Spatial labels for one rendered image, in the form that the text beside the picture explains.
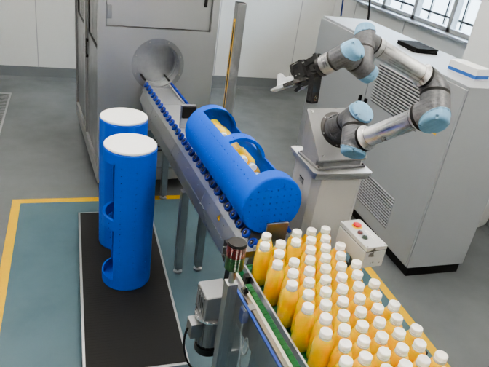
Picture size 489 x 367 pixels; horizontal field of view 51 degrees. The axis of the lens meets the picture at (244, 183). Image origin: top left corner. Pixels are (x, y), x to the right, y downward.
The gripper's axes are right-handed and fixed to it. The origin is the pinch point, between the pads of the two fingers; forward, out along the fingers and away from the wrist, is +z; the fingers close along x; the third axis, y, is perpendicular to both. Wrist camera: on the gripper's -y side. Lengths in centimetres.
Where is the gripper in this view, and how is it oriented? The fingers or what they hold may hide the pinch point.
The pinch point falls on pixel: (282, 92)
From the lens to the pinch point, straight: 199.1
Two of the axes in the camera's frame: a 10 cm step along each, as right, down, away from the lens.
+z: -6.9, 2.6, 6.8
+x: -6.7, 1.3, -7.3
